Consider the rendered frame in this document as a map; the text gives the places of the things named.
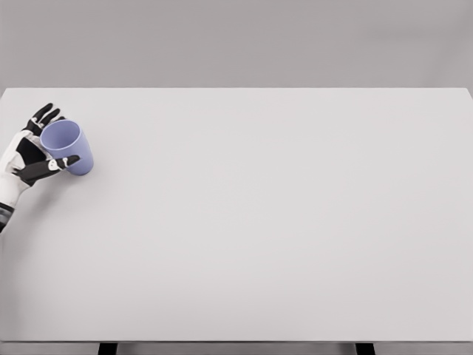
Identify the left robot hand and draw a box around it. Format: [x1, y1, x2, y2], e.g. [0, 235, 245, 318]
[0, 103, 81, 197]

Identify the lavender plastic cup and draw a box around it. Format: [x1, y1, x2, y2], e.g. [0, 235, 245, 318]
[39, 118, 94, 177]

